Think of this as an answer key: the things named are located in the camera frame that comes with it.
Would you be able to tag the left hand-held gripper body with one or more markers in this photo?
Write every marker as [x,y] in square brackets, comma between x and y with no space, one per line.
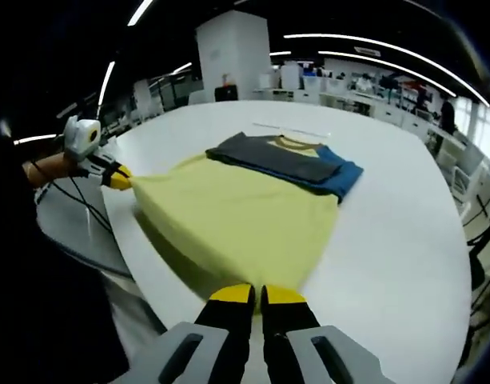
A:
[81,138]

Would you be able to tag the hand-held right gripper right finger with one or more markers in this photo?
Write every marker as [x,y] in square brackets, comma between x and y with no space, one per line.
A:
[292,340]

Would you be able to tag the black tripod stand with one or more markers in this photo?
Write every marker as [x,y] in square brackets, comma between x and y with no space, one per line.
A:
[478,272]

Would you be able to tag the long white counter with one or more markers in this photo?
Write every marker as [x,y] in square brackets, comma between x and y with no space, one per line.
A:
[384,112]

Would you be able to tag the ceiling light strip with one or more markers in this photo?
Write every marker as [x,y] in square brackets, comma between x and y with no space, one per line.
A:
[368,42]
[140,12]
[106,84]
[34,139]
[388,64]

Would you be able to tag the white office chair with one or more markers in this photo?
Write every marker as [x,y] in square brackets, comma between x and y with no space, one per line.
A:
[460,172]

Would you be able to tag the small orange item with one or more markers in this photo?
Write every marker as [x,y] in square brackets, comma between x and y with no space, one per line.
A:
[226,80]

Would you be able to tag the thin line template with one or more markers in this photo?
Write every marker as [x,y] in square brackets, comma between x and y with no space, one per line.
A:
[268,125]

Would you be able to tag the yellow grey blue garment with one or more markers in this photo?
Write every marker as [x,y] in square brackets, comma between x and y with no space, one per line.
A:
[236,216]

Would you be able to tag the white square pillar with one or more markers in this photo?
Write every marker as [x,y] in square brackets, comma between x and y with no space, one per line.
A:
[232,52]

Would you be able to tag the black cabinet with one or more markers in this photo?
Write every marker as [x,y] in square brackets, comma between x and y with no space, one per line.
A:
[225,94]

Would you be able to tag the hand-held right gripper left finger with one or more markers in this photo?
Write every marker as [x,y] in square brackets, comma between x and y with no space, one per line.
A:
[212,348]

